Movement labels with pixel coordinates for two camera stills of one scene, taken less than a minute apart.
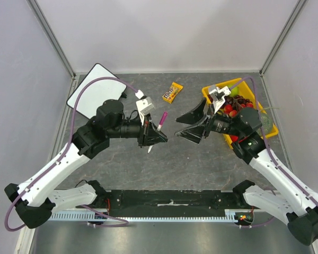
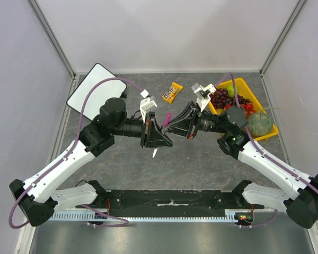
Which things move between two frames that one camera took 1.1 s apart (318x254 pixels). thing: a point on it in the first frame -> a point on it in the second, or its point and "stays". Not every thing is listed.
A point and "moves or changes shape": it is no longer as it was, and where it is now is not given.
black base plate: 171,202 stays
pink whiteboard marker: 161,121 moves or changes shape
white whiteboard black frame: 95,93 stays
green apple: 235,91 stays
